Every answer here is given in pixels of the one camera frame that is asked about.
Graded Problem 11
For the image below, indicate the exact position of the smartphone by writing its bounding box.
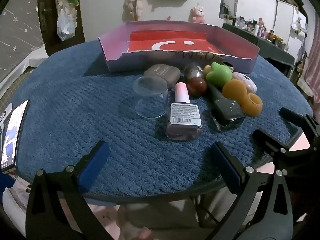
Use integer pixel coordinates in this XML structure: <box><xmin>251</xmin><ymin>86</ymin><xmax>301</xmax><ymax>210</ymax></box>
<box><xmin>1</xmin><ymin>99</ymin><xmax>30</xmax><ymax>173</ymax></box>

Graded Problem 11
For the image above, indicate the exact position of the pink round case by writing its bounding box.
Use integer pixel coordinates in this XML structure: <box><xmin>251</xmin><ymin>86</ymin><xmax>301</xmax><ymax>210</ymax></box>
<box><xmin>231</xmin><ymin>72</ymin><xmax>258</xmax><ymax>93</ymax></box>

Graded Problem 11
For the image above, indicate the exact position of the pink plush cow toy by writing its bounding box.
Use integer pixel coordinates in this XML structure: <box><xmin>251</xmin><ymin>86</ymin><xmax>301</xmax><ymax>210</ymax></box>
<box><xmin>190</xmin><ymin>4</ymin><xmax>206</xmax><ymax>24</ymax></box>

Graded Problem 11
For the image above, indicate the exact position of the white cabinet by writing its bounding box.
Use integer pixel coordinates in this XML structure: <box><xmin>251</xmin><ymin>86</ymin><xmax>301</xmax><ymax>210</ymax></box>
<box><xmin>274</xmin><ymin>0</ymin><xmax>308</xmax><ymax>63</ymax></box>

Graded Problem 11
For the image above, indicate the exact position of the studded metal cylinder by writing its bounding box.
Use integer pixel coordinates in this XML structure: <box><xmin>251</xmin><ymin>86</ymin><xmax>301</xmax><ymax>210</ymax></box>
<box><xmin>221</xmin><ymin>61</ymin><xmax>235</xmax><ymax>72</ymax></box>

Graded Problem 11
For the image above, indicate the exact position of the dark green covered table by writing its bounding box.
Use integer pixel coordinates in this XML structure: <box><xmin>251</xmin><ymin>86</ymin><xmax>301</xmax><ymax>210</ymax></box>
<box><xmin>222</xmin><ymin>22</ymin><xmax>296</xmax><ymax>80</ymax></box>

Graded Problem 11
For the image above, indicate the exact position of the red paper sheet white print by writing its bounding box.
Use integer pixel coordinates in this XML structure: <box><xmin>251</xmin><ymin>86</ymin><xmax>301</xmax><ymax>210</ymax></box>
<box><xmin>122</xmin><ymin>31</ymin><xmax>223</xmax><ymax>55</ymax></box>

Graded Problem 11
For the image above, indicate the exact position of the blue fuzzy mat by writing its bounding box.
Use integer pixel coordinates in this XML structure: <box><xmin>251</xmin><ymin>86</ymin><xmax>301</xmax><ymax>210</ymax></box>
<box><xmin>15</xmin><ymin>39</ymin><xmax>314</xmax><ymax>198</ymax></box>

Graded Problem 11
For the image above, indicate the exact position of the pale pink plush toy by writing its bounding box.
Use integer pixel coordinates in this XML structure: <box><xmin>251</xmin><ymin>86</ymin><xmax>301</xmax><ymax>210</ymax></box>
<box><xmin>124</xmin><ymin>0</ymin><xmax>145</xmax><ymax>21</ymax></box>

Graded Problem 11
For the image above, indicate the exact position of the clear plastic bag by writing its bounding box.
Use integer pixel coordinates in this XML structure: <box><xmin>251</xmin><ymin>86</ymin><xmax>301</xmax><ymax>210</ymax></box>
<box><xmin>57</xmin><ymin>9</ymin><xmax>76</xmax><ymax>42</ymax></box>

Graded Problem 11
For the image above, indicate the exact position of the pink curtain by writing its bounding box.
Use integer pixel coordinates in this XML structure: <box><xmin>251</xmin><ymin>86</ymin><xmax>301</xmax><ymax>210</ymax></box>
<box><xmin>301</xmin><ymin>12</ymin><xmax>320</xmax><ymax>97</ymax></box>

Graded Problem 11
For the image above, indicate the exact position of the white plastic sheet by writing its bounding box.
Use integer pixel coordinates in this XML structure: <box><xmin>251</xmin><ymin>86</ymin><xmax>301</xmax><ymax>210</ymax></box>
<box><xmin>0</xmin><ymin>44</ymin><xmax>48</xmax><ymax>85</ymax></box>

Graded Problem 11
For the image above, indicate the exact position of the wall mirror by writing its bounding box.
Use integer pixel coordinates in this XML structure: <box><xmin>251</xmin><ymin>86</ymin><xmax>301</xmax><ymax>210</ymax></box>
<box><xmin>219</xmin><ymin>0</ymin><xmax>239</xmax><ymax>20</ymax></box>

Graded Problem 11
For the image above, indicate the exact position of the maroon bottle with silver cap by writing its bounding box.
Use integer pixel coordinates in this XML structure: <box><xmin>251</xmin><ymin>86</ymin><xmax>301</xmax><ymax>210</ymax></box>
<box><xmin>184</xmin><ymin>62</ymin><xmax>208</xmax><ymax>98</ymax></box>

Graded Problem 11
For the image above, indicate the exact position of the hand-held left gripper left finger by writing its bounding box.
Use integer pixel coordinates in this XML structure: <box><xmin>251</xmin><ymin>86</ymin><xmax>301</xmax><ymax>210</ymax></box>
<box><xmin>25</xmin><ymin>140</ymin><xmax>118</xmax><ymax>240</ymax></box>

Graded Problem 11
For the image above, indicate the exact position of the orange dome piece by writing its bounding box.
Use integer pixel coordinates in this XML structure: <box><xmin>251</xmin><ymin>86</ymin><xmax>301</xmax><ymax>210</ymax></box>
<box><xmin>222</xmin><ymin>79</ymin><xmax>248</xmax><ymax>105</ymax></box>

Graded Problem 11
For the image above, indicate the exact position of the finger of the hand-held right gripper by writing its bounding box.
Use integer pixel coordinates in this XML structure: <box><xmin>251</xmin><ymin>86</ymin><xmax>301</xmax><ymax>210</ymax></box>
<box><xmin>279</xmin><ymin>107</ymin><xmax>320</xmax><ymax>148</ymax></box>
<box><xmin>253</xmin><ymin>129</ymin><xmax>320</xmax><ymax>173</ymax></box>

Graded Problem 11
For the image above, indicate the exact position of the orange ring piece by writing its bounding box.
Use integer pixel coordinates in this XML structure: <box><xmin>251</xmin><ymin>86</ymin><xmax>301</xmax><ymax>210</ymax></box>
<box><xmin>244</xmin><ymin>92</ymin><xmax>263</xmax><ymax>117</ymax></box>

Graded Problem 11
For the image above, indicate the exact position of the dark brown door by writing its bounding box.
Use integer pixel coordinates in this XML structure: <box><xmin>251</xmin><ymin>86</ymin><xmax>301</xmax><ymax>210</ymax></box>
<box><xmin>37</xmin><ymin>0</ymin><xmax>86</xmax><ymax>55</ymax></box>

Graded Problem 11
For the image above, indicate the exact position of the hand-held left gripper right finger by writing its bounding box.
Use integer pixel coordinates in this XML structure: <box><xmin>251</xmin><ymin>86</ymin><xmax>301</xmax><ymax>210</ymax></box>
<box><xmin>212</xmin><ymin>141</ymin><xmax>294</xmax><ymax>240</ymax></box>

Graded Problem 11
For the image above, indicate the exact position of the black nail polish bottle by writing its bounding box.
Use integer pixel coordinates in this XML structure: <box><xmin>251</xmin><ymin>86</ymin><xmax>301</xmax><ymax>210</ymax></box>
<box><xmin>206</xmin><ymin>81</ymin><xmax>247</xmax><ymax>132</ymax></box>

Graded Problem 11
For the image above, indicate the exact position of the taupe eyeshadow compact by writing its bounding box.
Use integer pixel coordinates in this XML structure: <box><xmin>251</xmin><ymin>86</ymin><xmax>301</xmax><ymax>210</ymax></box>
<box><xmin>143</xmin><ymin>64</ymin><xmax>181</xmax><ymax>88</ymax></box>

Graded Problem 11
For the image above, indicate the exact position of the grid cutting mat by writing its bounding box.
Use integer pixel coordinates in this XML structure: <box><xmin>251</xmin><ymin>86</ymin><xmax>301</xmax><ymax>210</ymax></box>
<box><xmin>0</xmin><ymin>71</ymin><xmax>27</xmax><ymax>99</ymax></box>

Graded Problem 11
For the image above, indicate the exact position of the clear plastic cup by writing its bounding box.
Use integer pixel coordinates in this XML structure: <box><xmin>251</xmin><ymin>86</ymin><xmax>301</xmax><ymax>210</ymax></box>
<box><xmin>133</xmin><ymin>76</ymin><xmax>169</xmax><ymax>118</ymax></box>

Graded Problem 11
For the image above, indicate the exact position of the metal door handle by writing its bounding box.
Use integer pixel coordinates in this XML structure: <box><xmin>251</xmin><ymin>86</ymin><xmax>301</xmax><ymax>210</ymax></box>
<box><xmin>39</xmin><ymin>2</ymin><xmax>53</xmax><ymax>33</ymax></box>

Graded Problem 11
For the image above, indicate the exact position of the green squishy toy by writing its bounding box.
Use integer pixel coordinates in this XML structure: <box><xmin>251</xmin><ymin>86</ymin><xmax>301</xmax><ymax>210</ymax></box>
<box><xmin>202</xmin><ymin>61</ymin><xmax>233</xmax><ymax>89</ymax></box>

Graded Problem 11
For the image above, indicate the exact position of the pink cardboard box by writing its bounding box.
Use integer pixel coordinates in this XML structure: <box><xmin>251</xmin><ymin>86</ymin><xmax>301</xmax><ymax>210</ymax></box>
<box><xmin>98</xmin><ymin>20</ymin><xmax>260</xmax><ymax>73</ymax></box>

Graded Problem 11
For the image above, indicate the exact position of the pink nail polish bottle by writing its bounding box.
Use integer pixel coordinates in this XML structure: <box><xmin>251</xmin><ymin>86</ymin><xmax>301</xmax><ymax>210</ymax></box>
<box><xmin>166</xmin><ymin>82</ymin><xmax>203</xmax><ymax>141</ymax></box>

